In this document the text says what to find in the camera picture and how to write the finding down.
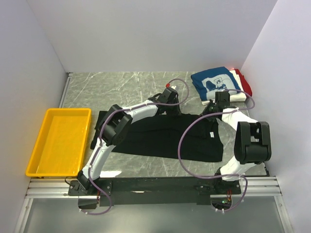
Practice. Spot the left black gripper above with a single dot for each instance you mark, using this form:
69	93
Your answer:
177	110

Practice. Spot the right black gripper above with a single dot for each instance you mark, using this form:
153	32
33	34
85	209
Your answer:
205	111

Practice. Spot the black t-shirt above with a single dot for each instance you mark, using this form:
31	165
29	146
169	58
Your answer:
159	136

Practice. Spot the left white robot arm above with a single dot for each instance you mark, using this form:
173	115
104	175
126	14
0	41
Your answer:
114	127

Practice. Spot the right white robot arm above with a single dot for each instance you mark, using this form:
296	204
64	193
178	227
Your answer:
252	144

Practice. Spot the folded blue printed t-shirt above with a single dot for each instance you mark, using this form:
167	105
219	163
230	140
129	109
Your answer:
210	81

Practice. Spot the folded red t-shirt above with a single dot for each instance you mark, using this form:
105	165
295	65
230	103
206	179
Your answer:
245	85

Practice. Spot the black base beam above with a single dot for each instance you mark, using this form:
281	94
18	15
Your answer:
163	190

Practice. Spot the yellow plastic tray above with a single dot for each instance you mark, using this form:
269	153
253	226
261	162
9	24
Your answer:
61	143

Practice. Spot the aluminium rail frame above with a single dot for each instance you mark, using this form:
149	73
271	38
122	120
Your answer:
57	188

